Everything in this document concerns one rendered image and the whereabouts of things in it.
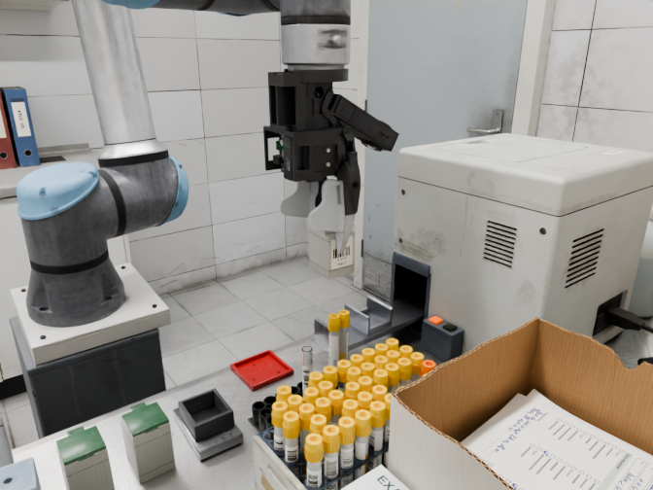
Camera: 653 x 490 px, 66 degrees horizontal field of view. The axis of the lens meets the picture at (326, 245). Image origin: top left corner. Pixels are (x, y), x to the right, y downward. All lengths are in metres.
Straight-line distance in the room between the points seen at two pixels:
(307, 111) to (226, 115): 2.49
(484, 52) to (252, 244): 1.83
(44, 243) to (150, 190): 0.18
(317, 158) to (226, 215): 2.60
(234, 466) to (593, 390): 0.41
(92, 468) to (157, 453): 0.07
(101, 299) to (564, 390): 0.69
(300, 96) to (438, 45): 1.89
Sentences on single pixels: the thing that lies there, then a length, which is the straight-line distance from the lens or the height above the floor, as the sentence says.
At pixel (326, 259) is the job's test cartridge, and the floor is 1.07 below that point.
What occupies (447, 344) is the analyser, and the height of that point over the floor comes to 0.91.
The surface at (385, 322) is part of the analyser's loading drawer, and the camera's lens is 0.79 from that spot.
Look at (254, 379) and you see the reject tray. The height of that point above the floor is 0.88.
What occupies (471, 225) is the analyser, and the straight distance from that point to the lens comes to 0.73.
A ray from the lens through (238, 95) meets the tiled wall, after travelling 3.08.
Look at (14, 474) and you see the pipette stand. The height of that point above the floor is 0.97.
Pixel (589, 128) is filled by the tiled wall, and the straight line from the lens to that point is 2.10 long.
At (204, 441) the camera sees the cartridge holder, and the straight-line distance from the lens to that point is 0.65.
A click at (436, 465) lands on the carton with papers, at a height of 0.99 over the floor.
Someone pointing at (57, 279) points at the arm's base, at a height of 0.99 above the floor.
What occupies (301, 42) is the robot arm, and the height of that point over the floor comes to 1.32.
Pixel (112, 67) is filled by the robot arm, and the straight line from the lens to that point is 0.91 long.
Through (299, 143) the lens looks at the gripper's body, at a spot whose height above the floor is 1.22.
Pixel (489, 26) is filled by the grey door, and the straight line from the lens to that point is 2.27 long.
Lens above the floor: 1.31
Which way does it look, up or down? 20 degrees down
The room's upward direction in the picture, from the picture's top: straight up
